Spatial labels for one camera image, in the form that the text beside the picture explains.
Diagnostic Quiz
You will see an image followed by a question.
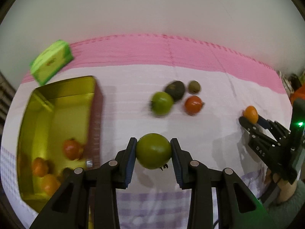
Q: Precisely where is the small brown kiwi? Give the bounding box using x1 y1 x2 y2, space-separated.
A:
188 80 201 94

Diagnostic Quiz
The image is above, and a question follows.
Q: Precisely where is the white purple checked cloth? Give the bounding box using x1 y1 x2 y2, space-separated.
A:
0 64 294 229

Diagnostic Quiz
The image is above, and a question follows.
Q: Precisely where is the green tomato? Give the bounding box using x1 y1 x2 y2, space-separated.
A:
150 92 174 116
136 133 172 170

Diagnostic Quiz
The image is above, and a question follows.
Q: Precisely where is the green tomato rear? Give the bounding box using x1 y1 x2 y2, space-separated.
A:
150 92 174 116

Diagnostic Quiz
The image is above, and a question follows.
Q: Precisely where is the orange mandarin with rough skin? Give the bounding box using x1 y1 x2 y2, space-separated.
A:
31 157 49 177

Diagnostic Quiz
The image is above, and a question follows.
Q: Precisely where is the green tomato front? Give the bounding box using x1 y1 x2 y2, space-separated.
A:
136 133 172 170

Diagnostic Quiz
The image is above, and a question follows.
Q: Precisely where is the red tomato with stem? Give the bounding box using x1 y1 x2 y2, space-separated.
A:
63 138 84 161

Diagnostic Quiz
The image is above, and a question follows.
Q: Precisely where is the red orange plastic bag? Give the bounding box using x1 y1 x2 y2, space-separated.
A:
290 85 305 105

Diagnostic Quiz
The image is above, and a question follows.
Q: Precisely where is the dark avocado rear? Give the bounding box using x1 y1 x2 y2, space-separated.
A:
164 81 186 102

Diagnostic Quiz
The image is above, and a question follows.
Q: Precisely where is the small red tomato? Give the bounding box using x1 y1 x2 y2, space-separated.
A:
184 96 205 115

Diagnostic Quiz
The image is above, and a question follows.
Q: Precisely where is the wooden furniture edge left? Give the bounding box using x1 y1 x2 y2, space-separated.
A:
0 73 15 131

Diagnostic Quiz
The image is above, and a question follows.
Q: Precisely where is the smooth orange fruit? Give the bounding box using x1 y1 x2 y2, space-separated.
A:
41 174 61 197

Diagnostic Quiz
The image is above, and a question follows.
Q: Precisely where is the green tissue pack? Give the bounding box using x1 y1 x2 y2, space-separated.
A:
30 40 74 85

